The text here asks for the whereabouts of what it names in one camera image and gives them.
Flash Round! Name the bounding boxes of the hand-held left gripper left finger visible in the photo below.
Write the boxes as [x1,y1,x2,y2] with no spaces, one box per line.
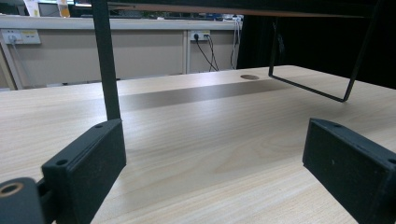
[36,118,127,224]

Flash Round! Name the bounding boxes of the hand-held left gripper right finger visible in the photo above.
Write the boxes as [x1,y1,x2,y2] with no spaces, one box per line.
[302,117,396,224]

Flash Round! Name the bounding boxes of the black two-tier shelf rack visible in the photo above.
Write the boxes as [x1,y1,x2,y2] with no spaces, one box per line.
[90,0,396,121]

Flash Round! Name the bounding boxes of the dark curtain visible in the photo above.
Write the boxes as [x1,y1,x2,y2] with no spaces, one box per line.
[236,14,396,91]

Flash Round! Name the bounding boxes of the white wall socket yellow label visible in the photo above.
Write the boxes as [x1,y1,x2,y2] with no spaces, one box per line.
[0,28,42,46]

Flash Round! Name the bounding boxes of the black power cable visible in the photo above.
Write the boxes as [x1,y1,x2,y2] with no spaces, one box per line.
[193,33,219,72]
[204,34,220,72]

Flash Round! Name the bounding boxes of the grey hanging cable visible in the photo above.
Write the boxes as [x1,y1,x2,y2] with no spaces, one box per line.
[230,15,244,70]

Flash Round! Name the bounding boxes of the white wall socket with plugs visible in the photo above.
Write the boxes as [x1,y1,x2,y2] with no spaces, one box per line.
[189,29,211,42]

